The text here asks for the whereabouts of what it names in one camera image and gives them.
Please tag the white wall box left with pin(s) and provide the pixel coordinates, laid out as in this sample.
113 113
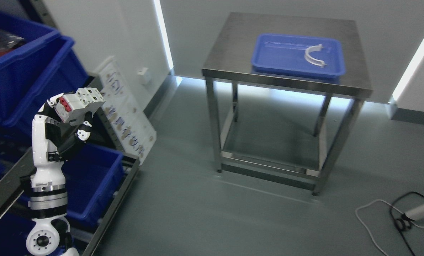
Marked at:
144 76

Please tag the blue plastic tray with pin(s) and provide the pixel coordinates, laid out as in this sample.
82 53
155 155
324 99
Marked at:
298 55

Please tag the grey red circuit breaker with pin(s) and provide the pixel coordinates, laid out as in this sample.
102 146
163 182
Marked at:
80 106

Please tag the white printed sign board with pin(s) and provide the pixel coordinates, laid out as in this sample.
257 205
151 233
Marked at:
133 129

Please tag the stainless steel table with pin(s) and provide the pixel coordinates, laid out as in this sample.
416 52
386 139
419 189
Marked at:
280 128

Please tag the blue bin upper shelf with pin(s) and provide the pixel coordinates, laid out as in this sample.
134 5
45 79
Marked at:
44 66

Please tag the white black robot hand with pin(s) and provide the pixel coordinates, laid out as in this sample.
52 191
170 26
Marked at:
53 142

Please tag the blue bin left front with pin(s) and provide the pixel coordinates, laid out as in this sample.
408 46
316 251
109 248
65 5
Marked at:
92 176

